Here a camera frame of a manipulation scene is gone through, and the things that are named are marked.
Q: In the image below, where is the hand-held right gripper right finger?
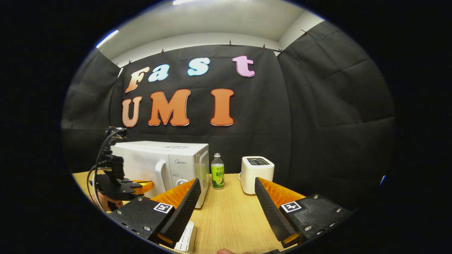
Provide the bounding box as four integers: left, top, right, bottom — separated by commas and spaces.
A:
254, 177, 353, 247

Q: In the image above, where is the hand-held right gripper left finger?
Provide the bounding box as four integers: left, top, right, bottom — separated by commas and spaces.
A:
108, 177, 202, 247

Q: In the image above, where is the white microwave oven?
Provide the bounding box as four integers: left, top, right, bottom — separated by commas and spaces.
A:
110, 141, 210, 208

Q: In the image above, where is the small white square dish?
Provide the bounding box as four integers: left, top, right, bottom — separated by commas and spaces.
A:
173, 221, 197, 254

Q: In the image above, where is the white toaster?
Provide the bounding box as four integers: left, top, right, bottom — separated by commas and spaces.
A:
239, 156, 275, 195

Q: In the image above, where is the green label drink bottle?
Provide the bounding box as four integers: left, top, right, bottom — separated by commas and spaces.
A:
211, 153, 225, 190

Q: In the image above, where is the black backdrop cloth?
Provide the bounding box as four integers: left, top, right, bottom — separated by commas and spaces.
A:
62, 21, 396, 212

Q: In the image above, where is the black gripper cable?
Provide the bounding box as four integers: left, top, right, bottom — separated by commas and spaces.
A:
88, 129, 120, 212

